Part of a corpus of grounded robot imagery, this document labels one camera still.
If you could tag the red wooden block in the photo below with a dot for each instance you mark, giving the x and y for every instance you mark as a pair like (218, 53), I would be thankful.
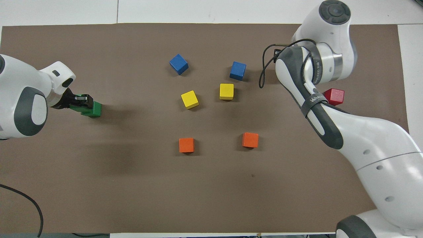
(335, 96)

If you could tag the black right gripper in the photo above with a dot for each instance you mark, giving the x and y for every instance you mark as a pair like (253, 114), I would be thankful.
(277, 52)

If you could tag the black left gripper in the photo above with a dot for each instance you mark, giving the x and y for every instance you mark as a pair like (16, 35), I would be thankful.
(67, 100)

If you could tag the blue wooden block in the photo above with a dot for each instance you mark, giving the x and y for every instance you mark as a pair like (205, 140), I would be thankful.
(238, 70)
(178, 64)

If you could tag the orange wooden block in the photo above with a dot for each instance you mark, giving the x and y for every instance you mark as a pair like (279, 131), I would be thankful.
(186, 145)
(250, 140)

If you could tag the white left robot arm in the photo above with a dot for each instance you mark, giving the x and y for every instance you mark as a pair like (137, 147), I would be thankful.
(13, 86)

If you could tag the yellow wooden block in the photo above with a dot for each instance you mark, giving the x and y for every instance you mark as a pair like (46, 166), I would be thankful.
(189, 99)
(226, 91)

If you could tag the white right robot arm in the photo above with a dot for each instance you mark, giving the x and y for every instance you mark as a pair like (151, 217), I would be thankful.
(380, 142)

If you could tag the brown table mat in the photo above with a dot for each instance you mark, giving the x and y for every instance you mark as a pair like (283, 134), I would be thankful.
(214, 185)

